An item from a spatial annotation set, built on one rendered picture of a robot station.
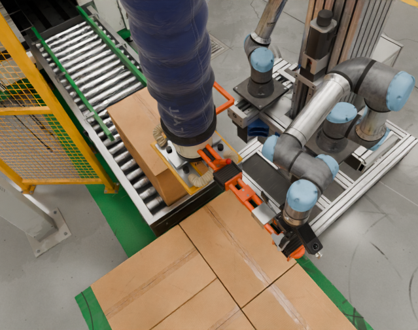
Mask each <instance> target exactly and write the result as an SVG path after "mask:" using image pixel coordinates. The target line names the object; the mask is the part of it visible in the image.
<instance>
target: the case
mask: <svg viewBox="0 0 418 330"><path fill-rule="evenodd" d="M106 110H107V112H108V114H109V116H110V118H111V120H112V122H113V124H114V126H115V128H116V129H117V131H118V133H119V135H120V137H121V139H122V141H123V143H124V145H125V147H126V149H127V150H128V151H129V152H130V154H131V155H132V157H133V158H134V159H135V161H136V163H138V165H139V167H140V168H141V169H142V171H143V172H144V173H145V175H146V176H147V177H148V179H149V181H150V182H151V183H152V185H153V186H154V188H155V189H156V190H157V191H158V193H159V195H160V196H161V197H162V199H163V200H164V202H165V203H166V204H167V206H168V207H170V206H171V205H172V204H174V203H176V202H177V201H178V200H180V199H181V198H183V197H184V196H186V195H187V194H189V193H188V192H187V191H186V189H185V188H184V187H183V186H182V185H181V183H180V182H179V181H178V179H177V178H176V177H175V176H174V175H173V173H172V172H171V171H170V169H169V168H168V167H167V166H166V165H165V163H164V162H163V161H162V159H161V158H160V157H159V156H158V155H157V153H156V152H155V151H154V149H153V148H152V147H151V146H150V144H151V143H152V142H154V141H156V140H155V139H154V136H153V130H154V128H155V127H156V126H157V125H158V124H159V123H160V114H159V112H158V107H157V101H156V100H155V99H154V98H153V97H152V96H151V95H150V94H149V92H148V90H147V87H145V88H143V89H141V90H140V91H138V92H136V93H134V94H132V95H130V96H128V97H127V98H125V99H123V100H121V101H119V102H118V103H116V104H114V105H112V106H110V107H108V108H106ZM193 164H194V165H195V166H196V167H197V169H198V170H199V171H200V172H201V173H202V174H203V175H205V174H206V172H207V171H208V168H207V166H206V165H205V164H204V163H203V162H202V161H199V162H193Z"/></svg>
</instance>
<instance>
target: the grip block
mask: <svg viewBox="0 0 418 330"><path fill-rule="evenodd" d="M242 173H243V171H242V170H241V169H240V168H239V167H238V166H237V165H236V163H235V162H234V161H233V160H232V163H231V164H221V165H220V166H218V167H217V168H215V169H214V170H213V176H214V177H213V179H214V180H215V182H216V183H217V184H218V185H219V187H220V188H221V189H222V190H223V191H224V190H225V191H228V190H229V187H228V186H229V184H231V183H232V184H233V185H234V186H235V185H237V182H236V180H237V179H238V178H241V179H242V177H243V175H242Z"/></svg>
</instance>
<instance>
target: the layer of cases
mask: <svg viewBox="0 0 418 330"><path fill-rule="evenodd" d="M179 225H180V226H179ZM272 240H273V239H272V237H271V234H270V233H269V232H268V231H267V230H266V229H263V228H262V227H261V226H260V225H259V224H258V223H257V222H256V221H255V220H254V219H253V217H252V216H251V212H250V211H249V210H248V209H247V208H246V207H245V205H243V204H242V203H241V202H240V201H239V200H238V199H237V198H236V197H235V194H234V193H233V192H232V191H231V190H230V189H229V190H228V191H224V192H223V193H222V194H220V195H219V196H217V197H216V198H215V199H213V200H212V201H210V202H209V203H208V204H206V205H204V206H203V207H202V208H200V209H199V210H198V211H196V212H194V213H193V214H192V215H190V216H189V217H187V218H186V219H185V220H183V221H181V222H180V223H179V224H178V225H176V226H174V227H173V228H172V229H170V230H169V231H167V232H166V233H165V234H163V235H161V236H160V237H159V238H157V239H156V240H155V241H153V242H151V243H150V244H149V245H147V246H146V247H144V248H143V249H142V250H140V251H138V252H137V253H136V254H135V255H133V256H131V257H130V258H129V259H127V260H126V261H124V262H123V263H121V264H120V265H118V266H117V267H116V268H114V269H113V270H111V271H110V272H108V273H107V274H106V275H104V276H103V277H101V278H100V279H99V280H97V281H96V282H94V283H93V284H92V285H90V287H91V288H92V291H93V292H94V295H95V296H96V299H97V301H98V303H99V305H100V307H101V309H102V311H103V313H104V315H105V317H106V319H107V321H108V322H109V325H110V326H111V329H112V330H357V329H356V328H355V327H354V325H353V324H352V323H351V322H350V321H349V320H348V319H347V318H346V317H345V316H344V315H343V313H342V312H341V311H340V310H339V309H338V307H337V306H336V305H335V304H334V303H333V302H332V301H331V300H330V299H329V298H328V297H327V295H326V294H325V293H324V292H323V291H322V289H321V288H320V287H319V286H318V285H317V284H316V283H315V282H314V281H313V280H312V279H311V277H310V276H309V275H308V274H307V273H306V271H305V270H304V269H303V268H302V267H301V266H300V265H299V264H298V263H297V262H296V260H295V259H294V258H292V259H291V260H290V261H289V262H288V261H287V258H286V257H285V256H284V255H283V253H282V252H281V251H278V250H277V246H276V245H275V244H274V245H273V244H272ZM296 263H297V264H296Z"/></svg>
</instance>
